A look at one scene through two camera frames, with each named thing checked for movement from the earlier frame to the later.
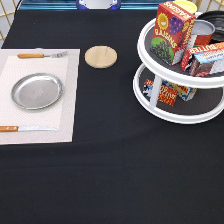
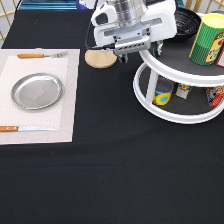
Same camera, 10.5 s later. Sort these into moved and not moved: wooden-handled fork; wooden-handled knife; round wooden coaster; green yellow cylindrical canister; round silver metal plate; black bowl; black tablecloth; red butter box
Moved: black bowl; red butter box; green yellow cylindrical canister
Not moved: round silver metal plate; wooden-handled fork; wooden-handled knife; black tablecloth; round wooden coaster
